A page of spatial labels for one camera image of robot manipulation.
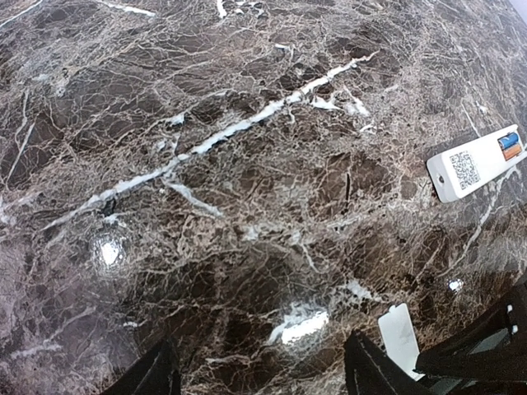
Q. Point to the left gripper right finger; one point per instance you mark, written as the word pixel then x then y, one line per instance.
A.
pixel 368 370

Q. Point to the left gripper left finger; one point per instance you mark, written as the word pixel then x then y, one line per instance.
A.
pixel 156 372

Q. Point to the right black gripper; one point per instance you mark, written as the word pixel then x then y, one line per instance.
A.
pixel 489 354

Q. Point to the white battery cover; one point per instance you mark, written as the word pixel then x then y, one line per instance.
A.
pixel 398 336

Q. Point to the white remote control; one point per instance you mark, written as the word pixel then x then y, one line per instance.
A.
pixel 461 170

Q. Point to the orange battery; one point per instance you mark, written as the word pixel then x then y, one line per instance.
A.
pixel 512 151

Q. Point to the blue battery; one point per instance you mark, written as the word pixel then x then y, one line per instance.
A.
pixel 509 140

